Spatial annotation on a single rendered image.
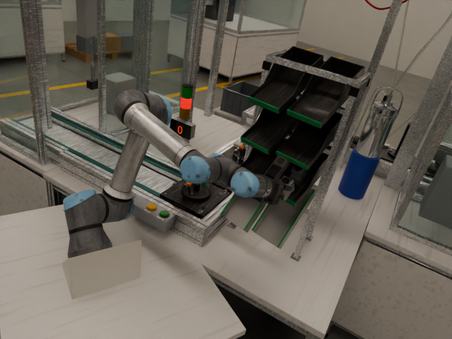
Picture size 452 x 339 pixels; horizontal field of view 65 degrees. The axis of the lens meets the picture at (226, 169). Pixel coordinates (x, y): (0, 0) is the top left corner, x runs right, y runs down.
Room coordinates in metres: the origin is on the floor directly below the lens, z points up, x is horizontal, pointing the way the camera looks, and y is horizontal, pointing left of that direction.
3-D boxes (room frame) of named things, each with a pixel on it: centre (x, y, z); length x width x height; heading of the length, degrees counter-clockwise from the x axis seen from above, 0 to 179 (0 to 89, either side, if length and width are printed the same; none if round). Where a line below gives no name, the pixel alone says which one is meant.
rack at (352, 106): (1.34, -0.26, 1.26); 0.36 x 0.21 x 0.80; 65
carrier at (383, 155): (2.27, -1.14, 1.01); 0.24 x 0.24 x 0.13; 65
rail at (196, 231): (1.36, 0.43, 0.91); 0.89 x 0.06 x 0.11; 65
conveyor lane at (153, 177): (1.53, 0.38, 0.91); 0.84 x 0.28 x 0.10; 65
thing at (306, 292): (1.79, -0.07, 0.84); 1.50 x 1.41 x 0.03; 65
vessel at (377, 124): (1.86, -0.76, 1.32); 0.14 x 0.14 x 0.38
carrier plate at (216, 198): (1.38, 0.12, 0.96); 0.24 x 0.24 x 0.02; 65
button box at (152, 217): (1.22, 0.29, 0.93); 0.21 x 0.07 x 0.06; 65
